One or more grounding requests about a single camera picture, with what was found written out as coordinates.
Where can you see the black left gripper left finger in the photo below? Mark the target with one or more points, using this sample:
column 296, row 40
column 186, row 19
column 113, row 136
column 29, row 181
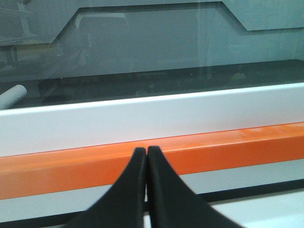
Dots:
column 123, row 204

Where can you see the white sash frame orange handle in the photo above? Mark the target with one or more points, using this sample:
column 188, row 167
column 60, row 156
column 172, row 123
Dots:
column 62, row 158

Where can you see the grey plastic pipe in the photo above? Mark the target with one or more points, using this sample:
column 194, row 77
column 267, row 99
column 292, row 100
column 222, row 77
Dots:
column 12, row 96

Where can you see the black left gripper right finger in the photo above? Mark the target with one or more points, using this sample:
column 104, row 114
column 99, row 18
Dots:
column 172, row 203

